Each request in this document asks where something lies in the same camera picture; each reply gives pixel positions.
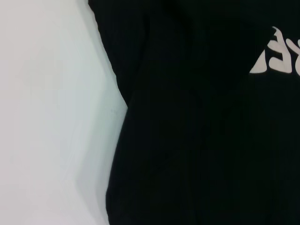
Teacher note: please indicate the black shirt with FREE print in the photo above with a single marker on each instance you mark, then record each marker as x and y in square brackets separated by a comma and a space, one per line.
[199, 129]

